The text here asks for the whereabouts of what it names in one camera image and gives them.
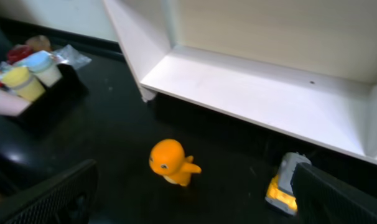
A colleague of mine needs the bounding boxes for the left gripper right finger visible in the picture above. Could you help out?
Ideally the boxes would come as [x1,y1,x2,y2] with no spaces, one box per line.
[292,162,377,224]

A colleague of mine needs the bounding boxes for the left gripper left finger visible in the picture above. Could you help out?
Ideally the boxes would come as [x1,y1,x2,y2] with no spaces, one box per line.
[0,159,99,224]

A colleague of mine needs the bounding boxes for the grey and yellow toy truck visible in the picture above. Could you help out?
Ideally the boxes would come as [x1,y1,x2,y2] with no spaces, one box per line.
[264,152,312,217]

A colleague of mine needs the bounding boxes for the orange toy dinosaur figure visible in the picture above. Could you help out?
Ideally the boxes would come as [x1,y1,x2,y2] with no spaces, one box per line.
[148,138,203,187]

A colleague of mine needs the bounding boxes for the black storage box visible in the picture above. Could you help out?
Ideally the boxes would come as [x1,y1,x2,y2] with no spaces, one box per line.
[14,63,90,136]

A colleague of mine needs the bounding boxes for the yellow container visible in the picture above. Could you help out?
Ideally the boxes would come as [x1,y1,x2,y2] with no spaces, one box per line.
[1,66,47,102]

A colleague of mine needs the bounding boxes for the white container with blue lid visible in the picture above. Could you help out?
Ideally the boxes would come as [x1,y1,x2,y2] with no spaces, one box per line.
[22,51,63,88]

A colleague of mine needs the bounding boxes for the white shelf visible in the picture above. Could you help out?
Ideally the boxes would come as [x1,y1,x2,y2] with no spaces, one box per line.
[103,0,377,169]

